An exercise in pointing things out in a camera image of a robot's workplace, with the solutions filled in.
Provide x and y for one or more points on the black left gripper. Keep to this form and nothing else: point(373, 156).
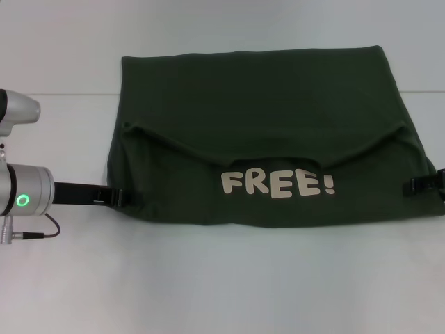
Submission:
point(74, 193)

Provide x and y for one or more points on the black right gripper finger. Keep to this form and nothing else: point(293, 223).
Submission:
point(422, 184)

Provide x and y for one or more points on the dark green t-shirt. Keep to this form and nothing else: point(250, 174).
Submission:
point(278, 104)

